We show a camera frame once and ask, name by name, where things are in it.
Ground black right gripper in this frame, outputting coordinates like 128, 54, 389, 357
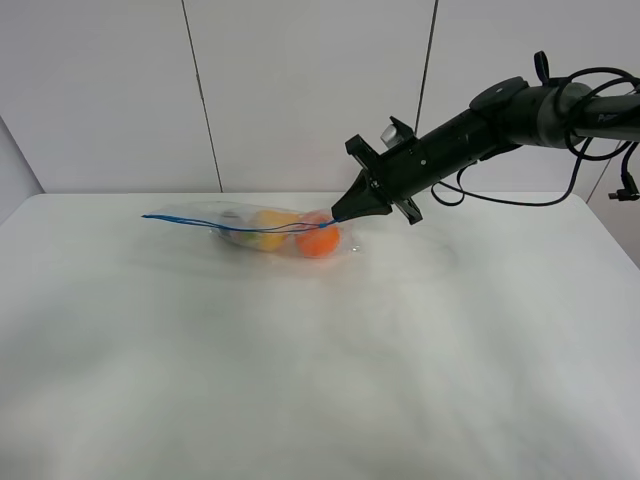
331, 116, 428, 225

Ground clear zip bag blue seal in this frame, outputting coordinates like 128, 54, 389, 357
142, 201, 359, 259

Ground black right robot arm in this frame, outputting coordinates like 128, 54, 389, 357
331, 77, 639, 224

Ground orange toy fruit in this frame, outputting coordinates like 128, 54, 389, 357
294, 211, 342, 258

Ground yellow toy pepper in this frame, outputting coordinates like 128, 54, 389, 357
244, 209, 300, 252

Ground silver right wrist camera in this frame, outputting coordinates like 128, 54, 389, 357
380, 124, 403, 149

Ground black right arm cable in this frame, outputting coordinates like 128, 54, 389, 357
430, 50, 640, 209

